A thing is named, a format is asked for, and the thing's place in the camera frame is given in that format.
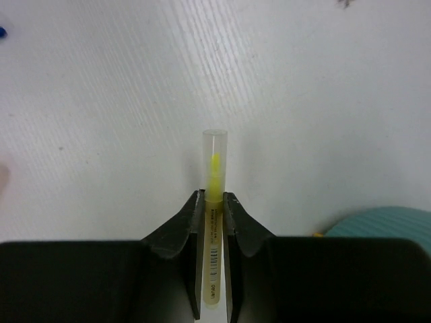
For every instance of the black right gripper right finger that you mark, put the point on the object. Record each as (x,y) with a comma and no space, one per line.
(249,295)

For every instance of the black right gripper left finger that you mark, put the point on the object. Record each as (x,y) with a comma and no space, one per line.
(173,265)

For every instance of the blue ballpoint pen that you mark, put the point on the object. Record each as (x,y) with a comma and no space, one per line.
(3,33)

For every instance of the teal round desk organizer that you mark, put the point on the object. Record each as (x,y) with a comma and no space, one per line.
(382,222)

